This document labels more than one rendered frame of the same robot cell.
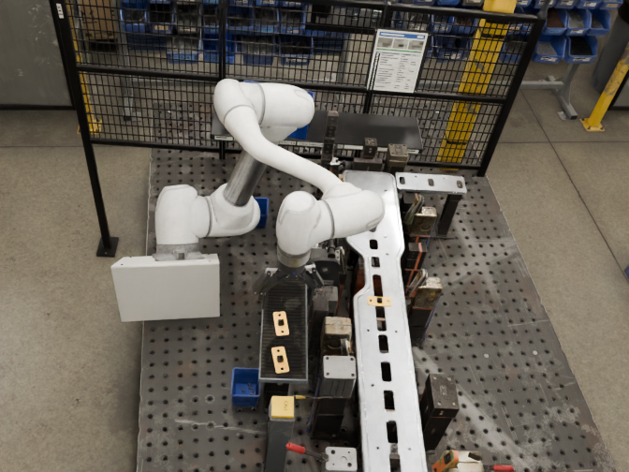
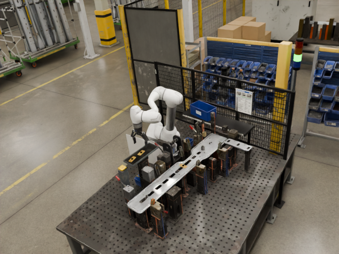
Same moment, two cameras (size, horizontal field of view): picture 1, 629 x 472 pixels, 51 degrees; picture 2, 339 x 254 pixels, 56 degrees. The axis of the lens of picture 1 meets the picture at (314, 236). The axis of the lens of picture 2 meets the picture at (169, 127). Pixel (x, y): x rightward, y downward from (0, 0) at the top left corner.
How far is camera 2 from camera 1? 2.17 m
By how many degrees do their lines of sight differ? 41
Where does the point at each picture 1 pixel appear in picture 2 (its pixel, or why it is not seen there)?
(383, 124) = (238, 124)
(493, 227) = (271, 175)
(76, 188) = not seen: hidden behind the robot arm
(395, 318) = (182, 171)
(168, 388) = not seen: hidden behind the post
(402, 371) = (169, 183)
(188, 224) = (153, 131)
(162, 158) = (178, 123)
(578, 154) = not seen: outside the picture
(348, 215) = (146, 115)
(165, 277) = (138, 142)
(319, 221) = (137, 114)
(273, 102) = (166, 93)
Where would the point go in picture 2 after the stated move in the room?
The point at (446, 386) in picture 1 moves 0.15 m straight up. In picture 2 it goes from (175, 190) to (174, 177)
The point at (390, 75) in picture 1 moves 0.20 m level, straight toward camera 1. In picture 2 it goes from (242, 106) to (230, 112)
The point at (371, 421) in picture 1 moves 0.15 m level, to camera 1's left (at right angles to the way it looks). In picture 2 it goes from (148, 189) to (138, 181)
